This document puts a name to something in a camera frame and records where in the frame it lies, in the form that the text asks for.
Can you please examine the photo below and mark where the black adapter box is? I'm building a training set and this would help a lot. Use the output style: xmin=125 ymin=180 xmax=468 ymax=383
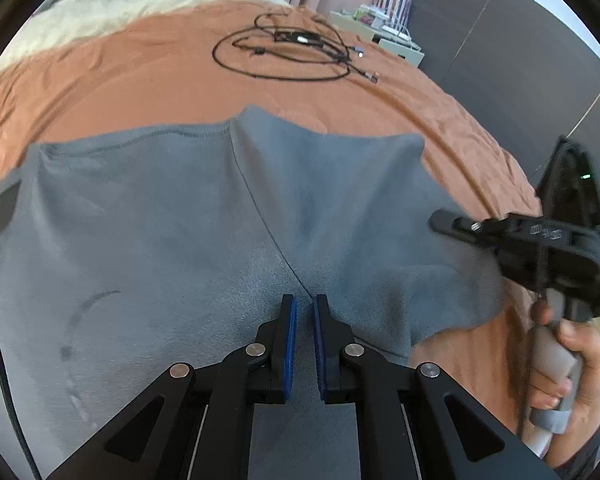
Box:
xmin=274 ymin=30 xmax=327 ymax=50

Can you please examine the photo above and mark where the cream duvet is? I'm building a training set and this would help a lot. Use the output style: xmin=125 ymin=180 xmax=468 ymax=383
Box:
xmin=0 ymin=0 xmax=291 ymax=71

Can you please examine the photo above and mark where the grey t-shirt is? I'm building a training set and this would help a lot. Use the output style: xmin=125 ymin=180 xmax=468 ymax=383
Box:
xmin=0 ymin=105 xmax=506 ymax=480

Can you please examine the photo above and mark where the white bedside cabinet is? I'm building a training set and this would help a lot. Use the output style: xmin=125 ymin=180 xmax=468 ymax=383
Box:
xmin=330 ymin=7 xmax=426 ymax=68

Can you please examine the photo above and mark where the coiled black cable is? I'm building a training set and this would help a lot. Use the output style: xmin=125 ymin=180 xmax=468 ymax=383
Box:
xmin=212 ymin=10 xmax=381 ymax=86

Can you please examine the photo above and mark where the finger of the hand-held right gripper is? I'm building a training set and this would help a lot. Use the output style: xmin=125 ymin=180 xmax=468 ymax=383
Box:
xmin=429 ymin=210 xmax=486 ymax=245

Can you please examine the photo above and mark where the striped gift bag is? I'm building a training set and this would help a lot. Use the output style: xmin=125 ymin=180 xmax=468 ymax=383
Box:
xmin=375 ymin=0 xmax=414 ymax=31

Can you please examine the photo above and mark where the orange blanket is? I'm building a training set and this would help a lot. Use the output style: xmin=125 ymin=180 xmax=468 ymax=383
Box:
xmin=0 ymin=0 xmax=546 ymax=461

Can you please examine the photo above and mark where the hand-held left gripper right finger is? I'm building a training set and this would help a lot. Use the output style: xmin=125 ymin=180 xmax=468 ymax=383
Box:
xmin=312 ymin=294 xmax=563 ymax=480

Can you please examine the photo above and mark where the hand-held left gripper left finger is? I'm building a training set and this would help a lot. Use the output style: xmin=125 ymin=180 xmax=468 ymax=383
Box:
xmin=45 ymin=294 xmax=298 ymax=480

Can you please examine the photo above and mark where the thick black cable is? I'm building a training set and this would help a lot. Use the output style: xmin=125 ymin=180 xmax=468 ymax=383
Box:
xmin=0 ymin=285 xmax=43 ymax=480

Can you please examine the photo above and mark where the dark grey wardrobe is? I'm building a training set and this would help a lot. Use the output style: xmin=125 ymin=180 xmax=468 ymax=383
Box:
xmin=395 ymin=0 xmax=600 ymax=261

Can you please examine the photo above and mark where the person's right hand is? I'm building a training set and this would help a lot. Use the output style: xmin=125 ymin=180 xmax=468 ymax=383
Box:
xmin=527 ymin=304 xmax=600 ymax=461

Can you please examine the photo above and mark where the person's right forearm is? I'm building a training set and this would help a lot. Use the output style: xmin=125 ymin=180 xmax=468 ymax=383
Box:
xmin=550 ymin=420 xmax=600 ymax=480

